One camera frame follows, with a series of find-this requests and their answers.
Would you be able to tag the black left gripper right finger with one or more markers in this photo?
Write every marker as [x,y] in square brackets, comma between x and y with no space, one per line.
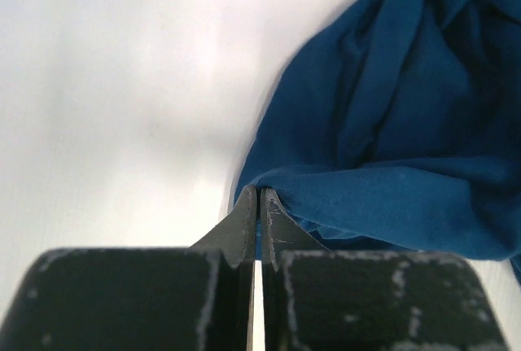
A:
[318,299]

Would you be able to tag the dark blue t-shirt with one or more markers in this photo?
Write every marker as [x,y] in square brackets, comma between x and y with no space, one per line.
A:
[398,127]

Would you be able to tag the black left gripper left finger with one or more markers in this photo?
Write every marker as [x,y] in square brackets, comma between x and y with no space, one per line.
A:
[195,298]

